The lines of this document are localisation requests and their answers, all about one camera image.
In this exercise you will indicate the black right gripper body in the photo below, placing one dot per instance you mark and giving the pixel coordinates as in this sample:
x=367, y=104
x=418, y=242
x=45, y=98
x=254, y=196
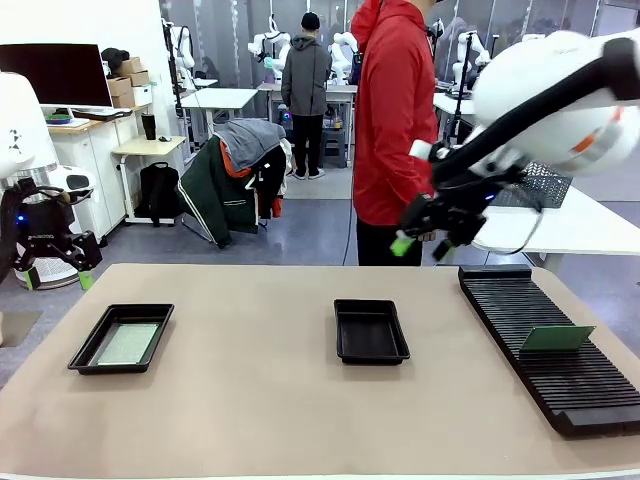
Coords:
x=462, y=217

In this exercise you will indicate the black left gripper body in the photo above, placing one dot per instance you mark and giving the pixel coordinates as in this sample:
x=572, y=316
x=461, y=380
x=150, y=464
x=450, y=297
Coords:
x=45, y=220

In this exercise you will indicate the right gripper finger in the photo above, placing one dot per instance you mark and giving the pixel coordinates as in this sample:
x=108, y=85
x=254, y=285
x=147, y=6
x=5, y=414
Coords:
x=444, y=247
x=420, y=217

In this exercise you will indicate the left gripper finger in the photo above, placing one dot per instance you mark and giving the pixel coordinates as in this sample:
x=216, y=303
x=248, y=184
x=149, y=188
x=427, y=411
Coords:
x=85, y=255
x=29, y=272

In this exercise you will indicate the green perforated circuit board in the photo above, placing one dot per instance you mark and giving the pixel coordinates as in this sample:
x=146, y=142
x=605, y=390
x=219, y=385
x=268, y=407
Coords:
x=127, y=344
x=555, y=339

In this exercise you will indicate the black ESD tray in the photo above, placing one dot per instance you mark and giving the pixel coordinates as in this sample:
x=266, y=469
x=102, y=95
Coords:
x=372, y=335
x=85, y=357

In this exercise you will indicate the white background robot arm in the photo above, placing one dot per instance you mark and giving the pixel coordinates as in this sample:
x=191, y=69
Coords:
x=465, y=55
x=265, y=45
x=342, y=55

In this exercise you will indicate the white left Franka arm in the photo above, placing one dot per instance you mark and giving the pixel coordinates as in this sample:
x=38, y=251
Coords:
x=20, y=130

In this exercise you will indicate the red-sleeved right forearm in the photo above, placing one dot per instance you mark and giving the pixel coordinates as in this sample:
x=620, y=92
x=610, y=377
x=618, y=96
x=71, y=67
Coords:
x=415, y=180

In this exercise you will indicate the person right hand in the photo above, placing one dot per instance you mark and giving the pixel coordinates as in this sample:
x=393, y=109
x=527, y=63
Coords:
x=426, y=236

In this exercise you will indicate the white desk with wood top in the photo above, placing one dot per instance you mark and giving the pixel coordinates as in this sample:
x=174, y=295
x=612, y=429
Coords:
x=105, y=165

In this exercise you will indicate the grey mesh basket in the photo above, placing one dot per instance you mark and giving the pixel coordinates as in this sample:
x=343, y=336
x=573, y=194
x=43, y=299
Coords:
x=550, y=185

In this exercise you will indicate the black backpack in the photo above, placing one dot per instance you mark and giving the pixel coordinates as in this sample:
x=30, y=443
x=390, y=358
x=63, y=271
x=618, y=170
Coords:
x=160, y=192

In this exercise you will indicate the green bowl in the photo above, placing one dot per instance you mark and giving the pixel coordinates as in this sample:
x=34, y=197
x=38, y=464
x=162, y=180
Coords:
x=57, y=119

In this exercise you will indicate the grey step stool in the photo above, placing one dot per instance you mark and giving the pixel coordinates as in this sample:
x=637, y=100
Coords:
x=335, y=147

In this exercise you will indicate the white side table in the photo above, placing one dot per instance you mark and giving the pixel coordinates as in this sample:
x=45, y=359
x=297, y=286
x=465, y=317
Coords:
x=575, y=230

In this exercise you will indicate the black keyboard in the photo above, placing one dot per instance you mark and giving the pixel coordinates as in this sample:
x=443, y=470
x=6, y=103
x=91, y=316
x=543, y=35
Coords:
x=102, y=114

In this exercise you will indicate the person in red jacket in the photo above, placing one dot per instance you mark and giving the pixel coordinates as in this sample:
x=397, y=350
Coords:
x=390, y=100

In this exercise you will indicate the small beige side table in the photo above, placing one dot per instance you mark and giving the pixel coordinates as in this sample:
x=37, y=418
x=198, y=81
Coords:
x=150, y=146

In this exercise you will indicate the black tumbler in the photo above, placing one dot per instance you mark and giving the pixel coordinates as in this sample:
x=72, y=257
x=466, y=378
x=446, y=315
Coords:
x=149, y=127

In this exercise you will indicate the dark green striped jacket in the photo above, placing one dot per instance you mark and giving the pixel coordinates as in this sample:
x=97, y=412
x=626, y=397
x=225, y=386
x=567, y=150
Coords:
x=210, y=190

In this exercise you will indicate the brown cardboard box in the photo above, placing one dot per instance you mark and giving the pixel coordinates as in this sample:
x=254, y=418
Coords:
x=118, y=86
x=131, y=66
x=140, y=78
x=122, y=101

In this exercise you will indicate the black computer monitor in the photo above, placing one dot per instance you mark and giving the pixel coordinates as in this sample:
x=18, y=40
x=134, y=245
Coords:
x=55, y=75

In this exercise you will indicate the black jacket with red trim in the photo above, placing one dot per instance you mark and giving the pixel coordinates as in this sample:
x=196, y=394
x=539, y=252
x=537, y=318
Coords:
x=270, y=185

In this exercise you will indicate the white storage box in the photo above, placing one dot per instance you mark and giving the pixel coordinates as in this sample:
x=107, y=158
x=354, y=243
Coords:
x=143, y=95

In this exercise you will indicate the black slotted board rack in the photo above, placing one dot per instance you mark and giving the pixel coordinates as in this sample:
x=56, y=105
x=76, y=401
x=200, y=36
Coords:
x=550, y=380

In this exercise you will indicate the black bag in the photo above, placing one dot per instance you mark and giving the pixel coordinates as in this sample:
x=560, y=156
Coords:
x=115, y=55

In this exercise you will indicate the person in grey hoodie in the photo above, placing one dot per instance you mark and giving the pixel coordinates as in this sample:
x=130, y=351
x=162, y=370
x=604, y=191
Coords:
x=305, y=75

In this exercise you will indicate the grey hooded garment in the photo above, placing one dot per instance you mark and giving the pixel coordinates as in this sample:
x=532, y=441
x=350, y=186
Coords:
x=250, y=140

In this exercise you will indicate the black tripod stand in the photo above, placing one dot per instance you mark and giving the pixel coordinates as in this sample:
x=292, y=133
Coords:
x=173, y=75

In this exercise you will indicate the white background table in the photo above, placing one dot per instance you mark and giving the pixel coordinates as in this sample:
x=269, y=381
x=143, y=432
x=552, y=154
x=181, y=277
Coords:
x=220, y=96

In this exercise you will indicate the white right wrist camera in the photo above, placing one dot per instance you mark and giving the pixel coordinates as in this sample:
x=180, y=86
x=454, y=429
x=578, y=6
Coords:
x=420, y=149

